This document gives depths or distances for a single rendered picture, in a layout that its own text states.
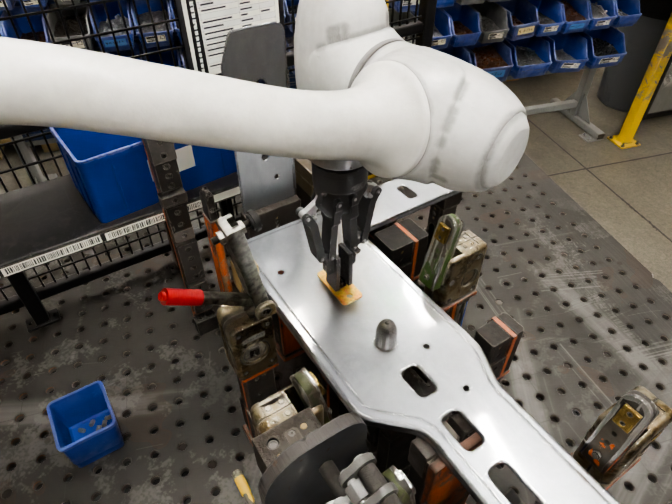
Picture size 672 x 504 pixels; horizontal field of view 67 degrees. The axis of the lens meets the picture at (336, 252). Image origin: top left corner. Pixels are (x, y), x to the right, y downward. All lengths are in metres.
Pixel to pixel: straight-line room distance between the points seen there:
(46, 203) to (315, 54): 0.69
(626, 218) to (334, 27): 2.52
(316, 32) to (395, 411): 0.47
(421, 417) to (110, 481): 0.60
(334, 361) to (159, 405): 0.47
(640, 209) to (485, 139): 2.63
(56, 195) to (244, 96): 0.76
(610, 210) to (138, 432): 2.48
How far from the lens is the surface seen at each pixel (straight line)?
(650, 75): 3.42
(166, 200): 0.94
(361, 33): 0.56
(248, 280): 0.69
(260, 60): 0.88
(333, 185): 0.65
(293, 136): 0.40
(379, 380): 0.74
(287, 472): 0.49
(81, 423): 1.15
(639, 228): 2.91
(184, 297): 0.67
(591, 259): 1.48
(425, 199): 1.04
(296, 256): 0.90
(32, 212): 1.09
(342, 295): 0.81
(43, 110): 0.44
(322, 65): 0.56
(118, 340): 1.25
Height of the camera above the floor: 1.61
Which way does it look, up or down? 43 degrees down
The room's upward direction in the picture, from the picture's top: straight up
